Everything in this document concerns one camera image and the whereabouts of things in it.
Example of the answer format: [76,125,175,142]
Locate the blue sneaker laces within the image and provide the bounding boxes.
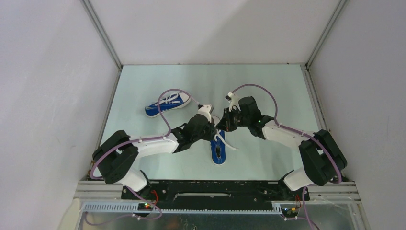
[210,130,226,165]
[144,92,191,118]

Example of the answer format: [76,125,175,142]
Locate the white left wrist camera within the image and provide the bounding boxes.
[197,104,213,123]

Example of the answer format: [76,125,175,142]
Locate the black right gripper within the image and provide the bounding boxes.
[216,107,251,133]

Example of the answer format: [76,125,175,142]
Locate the aluminium frame rail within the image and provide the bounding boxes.
[80,0,123,71]

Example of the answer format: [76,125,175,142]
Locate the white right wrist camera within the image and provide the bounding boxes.
[225,92,241,112]

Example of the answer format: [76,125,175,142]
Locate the blue sneaker tied laces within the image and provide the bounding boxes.
[144,92,191,118]

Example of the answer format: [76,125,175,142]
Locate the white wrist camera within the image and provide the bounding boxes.
[197,104,213,123]
[225,92,241,112]

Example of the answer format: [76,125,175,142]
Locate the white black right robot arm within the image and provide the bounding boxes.
[216,93,348,200]

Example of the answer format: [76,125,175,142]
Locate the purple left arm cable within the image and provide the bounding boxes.
[84,89,203,221]

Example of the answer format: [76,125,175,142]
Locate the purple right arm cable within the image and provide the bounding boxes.
[231,83,342,230]

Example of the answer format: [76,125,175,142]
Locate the white shoelace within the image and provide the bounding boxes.
[214,130,239,150]

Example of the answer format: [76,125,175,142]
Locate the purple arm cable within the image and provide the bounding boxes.
[231,83,342,230]
[84,89,203,221]

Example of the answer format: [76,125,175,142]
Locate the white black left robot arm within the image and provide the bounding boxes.
[92,114,216,200]

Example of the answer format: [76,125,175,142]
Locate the grey slotted cable duct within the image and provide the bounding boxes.
[82,202,282,215]

